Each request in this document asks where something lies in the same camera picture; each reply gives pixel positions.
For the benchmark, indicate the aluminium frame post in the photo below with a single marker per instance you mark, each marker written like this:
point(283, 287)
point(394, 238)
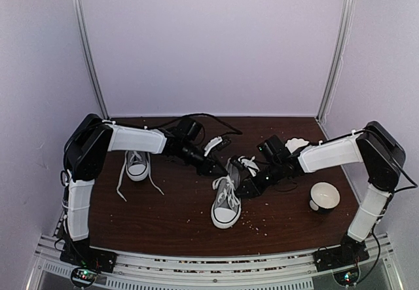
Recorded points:
point(337, 60)
point(88, 57)

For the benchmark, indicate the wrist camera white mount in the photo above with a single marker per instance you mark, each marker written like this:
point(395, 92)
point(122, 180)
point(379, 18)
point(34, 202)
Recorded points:
point(245, 163)
point(214, 144)

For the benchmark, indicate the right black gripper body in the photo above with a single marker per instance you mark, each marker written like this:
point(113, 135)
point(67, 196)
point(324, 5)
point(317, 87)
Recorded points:
point(275, 177)

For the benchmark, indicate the front aluminium rail frame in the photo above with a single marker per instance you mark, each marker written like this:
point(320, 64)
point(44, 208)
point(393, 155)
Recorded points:
point(291, 270)

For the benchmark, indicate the right aluminium frame post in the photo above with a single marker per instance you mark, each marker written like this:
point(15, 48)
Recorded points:
point(337, 60)

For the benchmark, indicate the grey sneaker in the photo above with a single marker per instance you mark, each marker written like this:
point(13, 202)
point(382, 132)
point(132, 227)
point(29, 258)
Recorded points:
point(226, 207)
point(137, 166)

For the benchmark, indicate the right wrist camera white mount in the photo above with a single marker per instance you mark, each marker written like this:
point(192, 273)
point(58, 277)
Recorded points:
point(245, 163)

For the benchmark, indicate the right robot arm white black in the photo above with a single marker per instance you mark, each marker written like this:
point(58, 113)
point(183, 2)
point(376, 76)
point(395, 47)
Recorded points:
point(373, 146)

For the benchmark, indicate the left aluminium frame post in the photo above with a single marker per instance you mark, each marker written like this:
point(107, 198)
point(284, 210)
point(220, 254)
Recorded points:
point(88, 57)

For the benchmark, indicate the white fluted ceramic bowl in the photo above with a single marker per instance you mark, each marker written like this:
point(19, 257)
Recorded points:
point(295, 143)

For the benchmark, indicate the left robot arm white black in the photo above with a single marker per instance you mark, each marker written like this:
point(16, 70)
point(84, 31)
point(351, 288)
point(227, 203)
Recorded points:
point(87, 148)

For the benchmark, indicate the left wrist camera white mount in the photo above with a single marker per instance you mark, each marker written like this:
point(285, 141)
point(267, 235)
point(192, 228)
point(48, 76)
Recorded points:
point(214, 144)

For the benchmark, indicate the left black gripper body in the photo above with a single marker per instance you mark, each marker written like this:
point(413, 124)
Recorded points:
point(201, 168)

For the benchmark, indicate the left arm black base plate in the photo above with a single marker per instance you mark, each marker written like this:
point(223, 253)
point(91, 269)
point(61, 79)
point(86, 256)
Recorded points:
point(92, 259)

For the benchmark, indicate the black and white bowl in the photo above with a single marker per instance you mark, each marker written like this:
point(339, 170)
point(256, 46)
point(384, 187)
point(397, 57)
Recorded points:
point(324, 198)

